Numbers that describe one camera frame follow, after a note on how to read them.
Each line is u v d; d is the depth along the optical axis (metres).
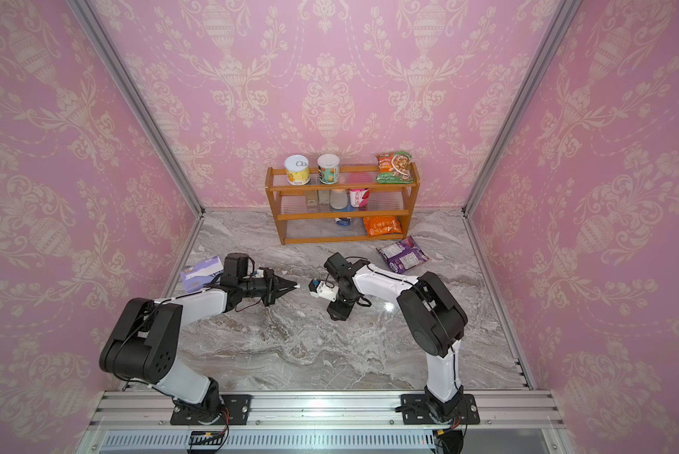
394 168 0.87
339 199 0.99
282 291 0.85
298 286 0.87
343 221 1.12
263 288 0.82
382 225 1.10
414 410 0.73
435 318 0.49
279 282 0.82
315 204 1.02
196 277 0.94
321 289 0.83
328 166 0.85
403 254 1.03
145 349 0.46
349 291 0.70
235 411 0.75
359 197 0.97
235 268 0.74
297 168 0.86
